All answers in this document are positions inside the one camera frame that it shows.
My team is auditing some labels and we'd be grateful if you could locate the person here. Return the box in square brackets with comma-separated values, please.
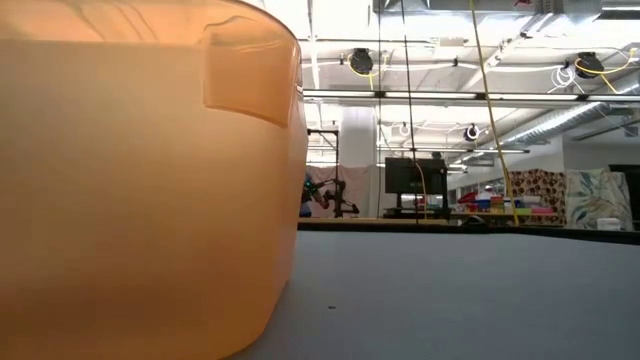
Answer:
[298, 174, 317, 219]

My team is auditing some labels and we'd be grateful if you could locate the white curtain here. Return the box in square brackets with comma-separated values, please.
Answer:
[305, 164, 386, 220]

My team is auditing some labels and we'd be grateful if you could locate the white column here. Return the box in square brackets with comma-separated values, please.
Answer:
[339, 105, 377, 169]

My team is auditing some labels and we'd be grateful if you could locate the black flat screen monitor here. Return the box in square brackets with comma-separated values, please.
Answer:
[383, 157, 450, 220]

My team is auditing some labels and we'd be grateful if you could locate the clear plastic bin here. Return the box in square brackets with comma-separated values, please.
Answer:
[202, 14, 300, 129]

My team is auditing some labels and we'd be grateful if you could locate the orange plastic bin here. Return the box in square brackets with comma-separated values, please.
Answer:
[0, 0, 310, 360]

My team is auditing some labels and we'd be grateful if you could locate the brown floral cloth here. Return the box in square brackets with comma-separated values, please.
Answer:
[507, 168, 567, 226]

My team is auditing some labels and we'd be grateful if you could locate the leaf pattern cloth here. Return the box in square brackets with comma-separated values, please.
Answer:
[564, 167, 629, 226]

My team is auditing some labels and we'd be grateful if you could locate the thin black hanging cable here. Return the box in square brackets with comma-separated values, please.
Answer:
[375, 0, 384, 221]

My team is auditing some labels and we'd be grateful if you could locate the thin yellow cable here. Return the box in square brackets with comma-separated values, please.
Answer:
[413, 160, 429, 221]

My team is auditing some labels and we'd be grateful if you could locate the black hanging power cable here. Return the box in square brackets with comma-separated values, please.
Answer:
[399, 0, 420, 225]

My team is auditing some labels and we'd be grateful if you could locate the yellow hanging cable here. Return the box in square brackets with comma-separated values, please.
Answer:
[468, 0, 521, 227]

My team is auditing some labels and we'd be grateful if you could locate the silver ceiling duct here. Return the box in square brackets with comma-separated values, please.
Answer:
[492, 84, 640, 146]

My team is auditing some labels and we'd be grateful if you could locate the white coiled cable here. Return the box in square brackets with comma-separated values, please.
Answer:
[549, 64, 581, 94]

